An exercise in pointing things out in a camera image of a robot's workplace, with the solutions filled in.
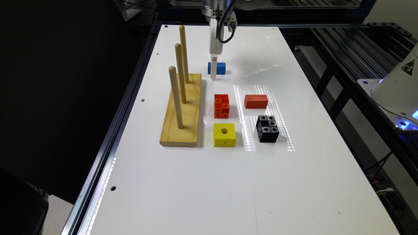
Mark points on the yellow block with hole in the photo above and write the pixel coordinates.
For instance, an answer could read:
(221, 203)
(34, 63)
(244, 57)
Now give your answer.
(224, 135)

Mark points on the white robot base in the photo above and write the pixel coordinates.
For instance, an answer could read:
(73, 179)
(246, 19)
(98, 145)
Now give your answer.
(396, 94)

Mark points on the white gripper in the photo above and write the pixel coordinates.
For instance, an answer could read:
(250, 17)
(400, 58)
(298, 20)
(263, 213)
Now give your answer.
(216, 34)

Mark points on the middle wooden peg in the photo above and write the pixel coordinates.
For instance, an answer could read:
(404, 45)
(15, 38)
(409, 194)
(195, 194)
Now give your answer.
(178, 50)

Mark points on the wooden peg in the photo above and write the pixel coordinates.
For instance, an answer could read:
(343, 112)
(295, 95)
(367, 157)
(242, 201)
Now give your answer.
(184, 53)
(178, 50)
(176, 96)

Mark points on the black interlocking cube block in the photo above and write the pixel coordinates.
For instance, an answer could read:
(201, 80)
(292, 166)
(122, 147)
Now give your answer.
(267, 129)

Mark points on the rear wooden peg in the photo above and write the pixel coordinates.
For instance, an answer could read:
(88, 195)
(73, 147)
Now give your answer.
(184, 53)

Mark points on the narrow blue block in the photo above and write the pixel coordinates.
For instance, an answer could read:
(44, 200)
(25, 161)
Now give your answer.
(220, 69)

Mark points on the wooden peg base board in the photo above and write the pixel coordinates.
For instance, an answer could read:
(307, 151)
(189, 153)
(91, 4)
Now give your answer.
(171, 135)

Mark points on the red interlocking cube block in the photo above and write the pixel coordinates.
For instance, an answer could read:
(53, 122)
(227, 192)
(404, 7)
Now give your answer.
(221, 106)

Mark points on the red wooden block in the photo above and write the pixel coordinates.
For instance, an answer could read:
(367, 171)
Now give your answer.
(255, 101)

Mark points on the front wooden peg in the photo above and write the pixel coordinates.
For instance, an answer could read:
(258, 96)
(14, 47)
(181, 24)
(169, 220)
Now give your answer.
(176, 96)

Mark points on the black aluminium table frame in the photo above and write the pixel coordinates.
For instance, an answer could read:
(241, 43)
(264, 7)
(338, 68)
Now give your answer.
(350, 47)

